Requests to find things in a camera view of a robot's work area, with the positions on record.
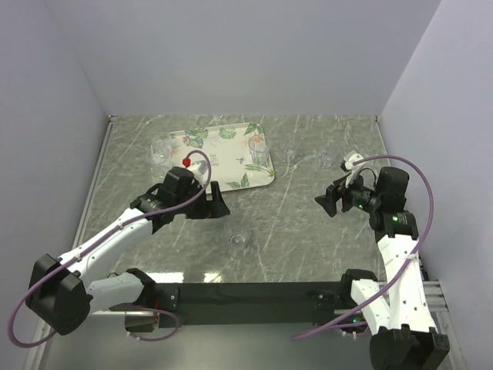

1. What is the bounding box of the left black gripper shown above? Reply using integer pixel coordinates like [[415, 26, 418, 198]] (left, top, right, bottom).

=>
[[175, 180, 230, 219]]

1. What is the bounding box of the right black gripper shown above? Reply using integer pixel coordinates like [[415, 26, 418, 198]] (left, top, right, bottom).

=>
[[314, 168, 383, 217]]

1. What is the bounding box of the clear glass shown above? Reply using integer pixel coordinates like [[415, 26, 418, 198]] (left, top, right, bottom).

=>
[[223, 220, 251, 253], [151, 136, 173, 165], [279, 140, 297, 163], [316, 147, 334, 169], [151, 162, 173, 183], [248, 134, 272, 165]]

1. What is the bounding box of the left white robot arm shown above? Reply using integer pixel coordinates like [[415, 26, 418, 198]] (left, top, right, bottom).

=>
[[25, 161, 230, 335]]

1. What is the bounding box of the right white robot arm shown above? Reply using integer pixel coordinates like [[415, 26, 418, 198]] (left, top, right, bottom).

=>
[[315, 166, 450, 369]]

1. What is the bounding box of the floral white serving tray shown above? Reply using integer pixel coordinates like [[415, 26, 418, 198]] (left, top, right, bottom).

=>
[[153, 123, 275, 192]]

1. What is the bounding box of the black base beam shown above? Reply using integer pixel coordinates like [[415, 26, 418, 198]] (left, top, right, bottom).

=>
[[122, 280, 371, 331]]

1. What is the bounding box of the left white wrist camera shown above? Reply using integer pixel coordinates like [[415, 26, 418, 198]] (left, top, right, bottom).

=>
[[182, 158, 209, 185]]

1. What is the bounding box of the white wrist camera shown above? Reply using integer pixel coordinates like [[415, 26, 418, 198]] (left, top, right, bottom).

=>
[[340, 150, 363, 188], [182, 158, 209, 185]]

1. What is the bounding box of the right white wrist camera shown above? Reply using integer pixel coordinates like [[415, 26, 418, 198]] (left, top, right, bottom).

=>
[[340, 150, 363, 188]]

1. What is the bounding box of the aluminium frame rail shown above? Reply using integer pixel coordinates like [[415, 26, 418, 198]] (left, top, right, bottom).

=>
[[89, 281, 449, 315]]

